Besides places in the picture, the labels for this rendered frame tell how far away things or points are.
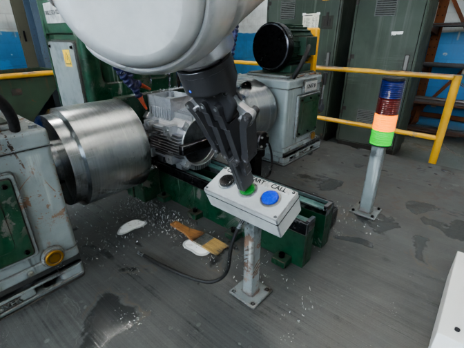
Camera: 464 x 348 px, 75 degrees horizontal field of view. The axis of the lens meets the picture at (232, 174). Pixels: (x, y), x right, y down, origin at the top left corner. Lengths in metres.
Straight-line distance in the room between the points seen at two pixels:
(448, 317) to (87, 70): 1.09
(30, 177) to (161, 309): 0.37
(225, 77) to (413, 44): 3.44
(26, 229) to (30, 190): 0.08
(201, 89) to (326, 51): 3.69
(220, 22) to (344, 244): 0.79
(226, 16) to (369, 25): 3.74
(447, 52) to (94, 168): 5.33
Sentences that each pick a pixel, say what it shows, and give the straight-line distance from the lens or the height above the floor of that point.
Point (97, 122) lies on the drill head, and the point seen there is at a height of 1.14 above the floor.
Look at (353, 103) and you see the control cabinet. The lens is 3.97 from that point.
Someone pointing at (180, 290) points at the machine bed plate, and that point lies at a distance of 0.74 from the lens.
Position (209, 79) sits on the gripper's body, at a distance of 0.39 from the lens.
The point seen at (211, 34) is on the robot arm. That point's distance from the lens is 0.17.
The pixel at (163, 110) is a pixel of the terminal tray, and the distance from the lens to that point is 0.99.
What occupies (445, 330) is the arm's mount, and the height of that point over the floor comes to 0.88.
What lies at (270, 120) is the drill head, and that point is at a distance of 1.20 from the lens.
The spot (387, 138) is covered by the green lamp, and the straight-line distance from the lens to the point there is 0.96.
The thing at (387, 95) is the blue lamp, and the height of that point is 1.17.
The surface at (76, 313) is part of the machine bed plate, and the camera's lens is 0.76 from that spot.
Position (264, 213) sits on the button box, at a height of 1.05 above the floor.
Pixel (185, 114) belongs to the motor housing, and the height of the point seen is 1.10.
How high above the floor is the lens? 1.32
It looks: 25 degrees down
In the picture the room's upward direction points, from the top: straight up
